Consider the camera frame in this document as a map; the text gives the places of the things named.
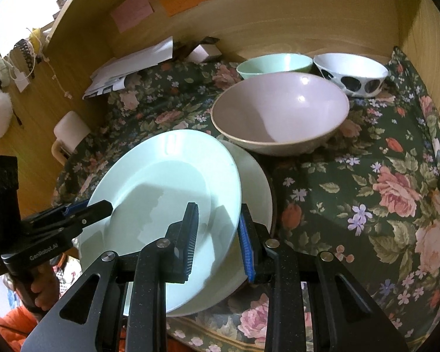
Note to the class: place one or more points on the white plate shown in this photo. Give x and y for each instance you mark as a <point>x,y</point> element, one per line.
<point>256,190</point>

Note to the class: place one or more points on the pink bowl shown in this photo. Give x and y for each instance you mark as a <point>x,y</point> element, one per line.
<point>278,113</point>

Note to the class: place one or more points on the white fluffy headband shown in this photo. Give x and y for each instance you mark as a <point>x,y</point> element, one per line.
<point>0,68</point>

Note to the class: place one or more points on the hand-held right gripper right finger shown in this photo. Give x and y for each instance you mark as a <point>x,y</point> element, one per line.
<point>246,249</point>

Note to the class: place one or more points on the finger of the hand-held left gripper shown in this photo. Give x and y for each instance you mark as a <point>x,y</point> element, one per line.
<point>75,209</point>
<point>95,212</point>

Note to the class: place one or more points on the dark floral cloth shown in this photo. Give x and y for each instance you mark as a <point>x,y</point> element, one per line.
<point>352,198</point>

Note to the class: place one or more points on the person's orange clothing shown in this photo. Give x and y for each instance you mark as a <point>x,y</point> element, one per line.
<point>7,332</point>

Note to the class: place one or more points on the pink sticky note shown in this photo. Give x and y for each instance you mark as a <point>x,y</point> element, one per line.
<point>132,9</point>

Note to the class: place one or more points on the mint green bowl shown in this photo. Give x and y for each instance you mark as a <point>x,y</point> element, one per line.
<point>275,64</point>

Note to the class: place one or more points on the patterned headband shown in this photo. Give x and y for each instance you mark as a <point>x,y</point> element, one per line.
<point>25,53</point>

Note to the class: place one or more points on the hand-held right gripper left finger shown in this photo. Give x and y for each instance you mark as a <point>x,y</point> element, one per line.
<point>191,242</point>

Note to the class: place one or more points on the person's left hand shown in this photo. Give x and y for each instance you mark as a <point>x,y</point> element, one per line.
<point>40,289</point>

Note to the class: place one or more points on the mint green plate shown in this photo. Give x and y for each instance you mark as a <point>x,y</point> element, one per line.
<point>161,176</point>

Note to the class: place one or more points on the pale pink mug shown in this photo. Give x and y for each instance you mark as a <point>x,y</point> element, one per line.
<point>71,128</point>

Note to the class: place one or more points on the white bowl with black spots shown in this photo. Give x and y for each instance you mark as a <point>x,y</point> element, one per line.
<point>352,71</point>

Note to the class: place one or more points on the stack of white papers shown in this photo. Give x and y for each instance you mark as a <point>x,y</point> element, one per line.
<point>139,62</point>

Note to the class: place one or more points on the yellow hair accessory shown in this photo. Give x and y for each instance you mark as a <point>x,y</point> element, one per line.
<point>36,35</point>

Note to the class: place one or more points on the white tag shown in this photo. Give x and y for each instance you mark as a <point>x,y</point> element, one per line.
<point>22,80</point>

